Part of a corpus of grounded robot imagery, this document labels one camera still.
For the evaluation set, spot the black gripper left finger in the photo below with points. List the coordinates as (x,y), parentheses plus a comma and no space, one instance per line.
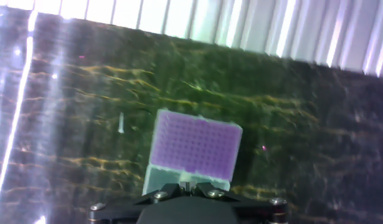
(160,191)

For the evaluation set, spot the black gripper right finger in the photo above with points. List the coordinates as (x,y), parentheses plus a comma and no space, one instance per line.
(210,191)

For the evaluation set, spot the small clear pipette tip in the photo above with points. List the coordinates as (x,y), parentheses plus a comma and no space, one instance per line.
(121,127)

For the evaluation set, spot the purple tip box clear lid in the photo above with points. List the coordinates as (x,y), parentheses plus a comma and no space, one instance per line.
(194,146)

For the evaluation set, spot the black marble pattern mat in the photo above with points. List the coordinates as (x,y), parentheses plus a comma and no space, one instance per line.
(303,124)

